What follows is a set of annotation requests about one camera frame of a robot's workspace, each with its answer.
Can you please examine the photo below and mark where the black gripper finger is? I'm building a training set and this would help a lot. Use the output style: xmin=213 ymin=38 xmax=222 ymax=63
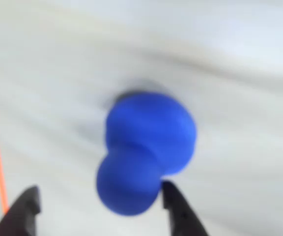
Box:
xmin=161 ymin=180 xmax=210 ymax=236
xmin=0 ymin=185 xmax=41 ymax=236

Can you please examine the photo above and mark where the blue rubber duck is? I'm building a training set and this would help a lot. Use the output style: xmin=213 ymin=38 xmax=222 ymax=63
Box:
xmin=96 ymin=91 xmax=198 ymax=217

